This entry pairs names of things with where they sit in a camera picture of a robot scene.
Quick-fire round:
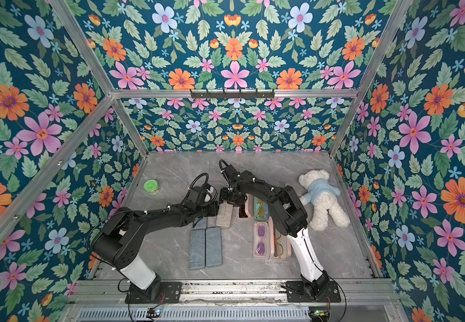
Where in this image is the pink case with brown glasses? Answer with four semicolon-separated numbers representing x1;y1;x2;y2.
237;195;253;220

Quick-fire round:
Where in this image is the grey case with black glasses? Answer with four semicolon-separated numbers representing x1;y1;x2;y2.
216;202;234;229

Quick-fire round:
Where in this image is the grey case with red glasses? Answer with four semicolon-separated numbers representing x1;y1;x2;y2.
193;217;208;230

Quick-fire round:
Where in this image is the grey case with yellow glasses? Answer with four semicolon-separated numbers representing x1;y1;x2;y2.
205;227;223;268

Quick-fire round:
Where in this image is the grey case with white glasses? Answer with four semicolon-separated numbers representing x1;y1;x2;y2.
188;229;206;270

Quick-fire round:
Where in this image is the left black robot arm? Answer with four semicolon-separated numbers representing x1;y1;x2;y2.
91;173;219;292

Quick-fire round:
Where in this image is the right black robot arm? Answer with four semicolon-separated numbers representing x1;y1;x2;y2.
219;160;330;302

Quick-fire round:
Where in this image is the green case with olive glasses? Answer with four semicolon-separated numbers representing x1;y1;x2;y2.
253;197;270;221

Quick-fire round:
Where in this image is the green lidded small jar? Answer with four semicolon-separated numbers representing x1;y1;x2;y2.
143;179;160;195

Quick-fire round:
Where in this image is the white teddy bear blue shirt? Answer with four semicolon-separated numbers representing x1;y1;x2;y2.
298;170;350;232

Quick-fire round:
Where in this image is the black hook rack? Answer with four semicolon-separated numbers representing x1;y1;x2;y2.
190;89;275;99

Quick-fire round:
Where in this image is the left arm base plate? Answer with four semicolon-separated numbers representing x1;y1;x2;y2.
125;282;182;305

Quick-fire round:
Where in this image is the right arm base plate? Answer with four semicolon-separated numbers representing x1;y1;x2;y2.
281;280;342;303

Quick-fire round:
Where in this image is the aluminium front rail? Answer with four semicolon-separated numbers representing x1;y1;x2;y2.
68;279;401;306

